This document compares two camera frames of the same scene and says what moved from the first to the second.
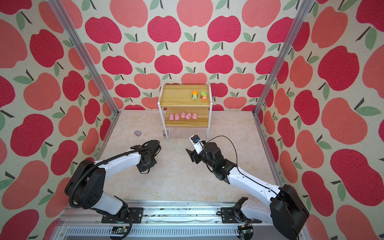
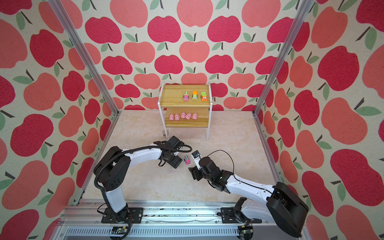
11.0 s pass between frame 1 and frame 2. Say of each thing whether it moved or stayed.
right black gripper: moved
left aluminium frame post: stayed
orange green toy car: stayed
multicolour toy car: stayed
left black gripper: moved
